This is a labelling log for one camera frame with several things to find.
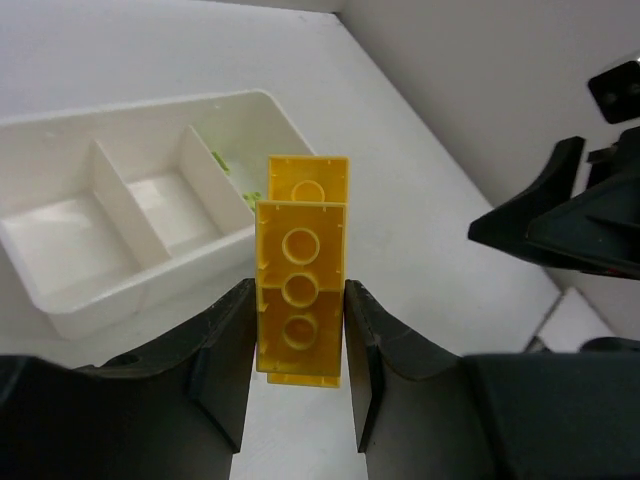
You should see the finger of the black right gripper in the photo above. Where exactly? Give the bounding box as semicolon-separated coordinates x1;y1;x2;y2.
468;137;639;280

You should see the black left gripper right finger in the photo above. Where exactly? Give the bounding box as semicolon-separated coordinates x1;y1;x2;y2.
344;280;639;479

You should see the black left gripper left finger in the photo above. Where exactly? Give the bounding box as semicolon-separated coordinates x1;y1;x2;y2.
1;278;257;479

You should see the yellow lego brick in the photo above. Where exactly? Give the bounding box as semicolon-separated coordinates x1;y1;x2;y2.
255;155;349;388

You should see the light green lego plate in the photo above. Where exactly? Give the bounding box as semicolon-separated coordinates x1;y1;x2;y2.
242;191;262;209

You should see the light green lego block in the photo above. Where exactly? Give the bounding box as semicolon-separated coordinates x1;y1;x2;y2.
211;150;230;175

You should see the white three-compartment container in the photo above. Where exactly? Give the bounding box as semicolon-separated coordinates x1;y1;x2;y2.
1;90;311;339

